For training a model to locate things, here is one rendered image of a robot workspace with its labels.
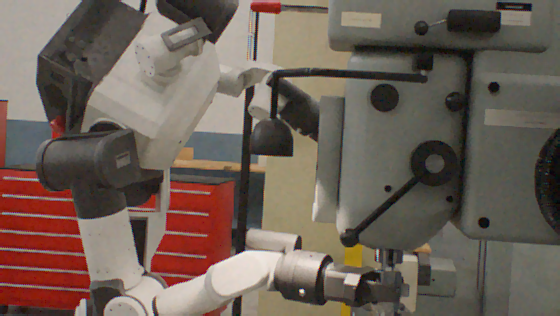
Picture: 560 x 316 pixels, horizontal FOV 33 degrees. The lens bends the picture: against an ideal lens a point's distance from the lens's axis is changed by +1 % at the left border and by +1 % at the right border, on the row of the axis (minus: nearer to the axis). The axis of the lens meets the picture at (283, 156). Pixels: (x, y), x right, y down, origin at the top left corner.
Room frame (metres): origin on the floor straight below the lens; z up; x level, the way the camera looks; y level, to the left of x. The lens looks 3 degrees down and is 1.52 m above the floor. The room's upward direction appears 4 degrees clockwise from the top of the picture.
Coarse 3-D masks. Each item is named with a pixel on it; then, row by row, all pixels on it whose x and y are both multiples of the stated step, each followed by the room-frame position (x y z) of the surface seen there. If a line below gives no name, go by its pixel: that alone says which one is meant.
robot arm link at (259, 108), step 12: (264, 84) 2.08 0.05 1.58; (288, 84) 2.05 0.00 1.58; (264, 96) 2.06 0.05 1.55; (288, 96) 2.05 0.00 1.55; (300, 96) 2.05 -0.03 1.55; (252, 108) 2.06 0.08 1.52; (264, 108) 2.05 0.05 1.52; (288, 108) 2.08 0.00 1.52; (300, 108) 2.08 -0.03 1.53; (288, 120) 2.09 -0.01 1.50
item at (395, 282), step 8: (376, 280) 1.51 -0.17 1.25; (384, 280) 1.50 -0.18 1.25; (392, 280) 1.50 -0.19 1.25; (400, 280) 1.51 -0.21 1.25; (400, 288) 1.52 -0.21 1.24; (376, 304) 1.51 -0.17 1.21; (384, 304) 1.50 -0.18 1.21; (392, 304) 1.50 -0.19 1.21; (384, 312) 1.50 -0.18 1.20; (392, 312) 1.50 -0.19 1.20
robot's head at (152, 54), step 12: (156, 36) 1.66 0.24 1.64; (180, 36) 1.68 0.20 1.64; (144, 48) 1.64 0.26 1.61; (156, 48) 1.64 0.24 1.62; (180, 48) 1.67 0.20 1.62; (192, 48) 1.69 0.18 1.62; (144, 60) 1.66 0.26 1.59; (156, 60) 1.64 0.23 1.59; (168, 60) 1.65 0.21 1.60; (180, 60) 1.70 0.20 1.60; (144, 72) 1.68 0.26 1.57; (156, 72) 1.65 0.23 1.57; (168, 72) 1.71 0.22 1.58; (180, 72) 1.73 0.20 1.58
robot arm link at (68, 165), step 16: (64, 144) 1.65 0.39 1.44; (80, 144) 1.63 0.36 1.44; (96, 144) 1.62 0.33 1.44; (48, 160) 1.64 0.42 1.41; (64, 160) 1.63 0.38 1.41; (80, 160) 1.62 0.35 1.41; (48, 176) 1.65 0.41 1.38; (64, 176) 1.63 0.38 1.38; (80, 176) 1.62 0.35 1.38; (96, 176) 1.61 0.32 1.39; (80, 192) 1.63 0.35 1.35; (96, 192) 1.62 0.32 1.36; (112, 192) 1.64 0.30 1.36; (80, 208) 1.64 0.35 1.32; (96, 208) 1.63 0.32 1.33; (112, 208) 1.64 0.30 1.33
